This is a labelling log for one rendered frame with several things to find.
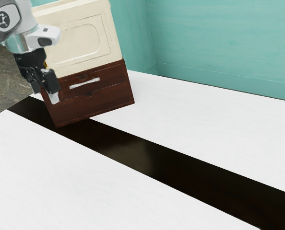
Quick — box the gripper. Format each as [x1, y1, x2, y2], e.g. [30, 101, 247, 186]
[12, 48, 62, 105]

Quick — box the dark brown drawer cabinet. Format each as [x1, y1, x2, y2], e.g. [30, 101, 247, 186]
[40, 58, 135, 128]

